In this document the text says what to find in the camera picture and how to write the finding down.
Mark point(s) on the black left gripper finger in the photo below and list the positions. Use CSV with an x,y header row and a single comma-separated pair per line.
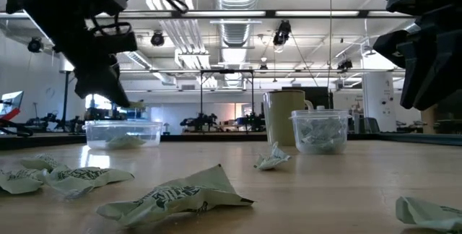
x,y
117,78
97,89

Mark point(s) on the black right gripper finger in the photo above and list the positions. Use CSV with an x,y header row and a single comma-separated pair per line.
x,y
444,68
413,71

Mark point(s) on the black background robot arm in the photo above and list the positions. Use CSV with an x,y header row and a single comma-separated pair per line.
x,y
200,120
252,120

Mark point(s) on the black vertical pole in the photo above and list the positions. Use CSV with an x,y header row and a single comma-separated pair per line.
x,y
65,96

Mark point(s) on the white pillar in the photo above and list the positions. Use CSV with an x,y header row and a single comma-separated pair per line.
x,y
379,96

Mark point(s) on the tan cardboard box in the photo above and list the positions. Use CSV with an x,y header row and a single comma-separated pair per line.
x,y
428,118

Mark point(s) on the black ceiling spotlight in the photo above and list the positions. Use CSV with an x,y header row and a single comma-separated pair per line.
x,y
35,45
344,64
281,33
263,68
157,39

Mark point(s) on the clear oblong plastic container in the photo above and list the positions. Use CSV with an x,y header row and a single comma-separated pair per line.
x,y
144,129

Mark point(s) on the ceiling light fixture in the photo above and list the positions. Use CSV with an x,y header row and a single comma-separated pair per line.
x,y
193,60

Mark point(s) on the clear round plastic cup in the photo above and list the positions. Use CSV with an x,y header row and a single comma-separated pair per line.
x,y
335,116

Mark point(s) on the black monitor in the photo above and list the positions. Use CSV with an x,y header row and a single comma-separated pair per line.
x,y
321,96

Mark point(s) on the pale yellow-green mug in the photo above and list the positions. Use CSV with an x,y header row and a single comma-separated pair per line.
x,y
281,118

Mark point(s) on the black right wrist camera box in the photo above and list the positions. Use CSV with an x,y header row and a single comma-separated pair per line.
x,y
391,48

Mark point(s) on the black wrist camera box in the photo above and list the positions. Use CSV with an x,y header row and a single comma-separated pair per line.
x,y
391,48
121,40

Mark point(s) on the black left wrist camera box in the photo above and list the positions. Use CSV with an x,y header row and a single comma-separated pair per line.
x,y
121,40

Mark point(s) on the black background rig frame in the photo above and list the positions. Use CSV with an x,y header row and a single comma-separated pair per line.
x,y
226,71

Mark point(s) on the silver ventilation duct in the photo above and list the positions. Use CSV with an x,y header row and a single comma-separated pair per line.
x,y
236,31

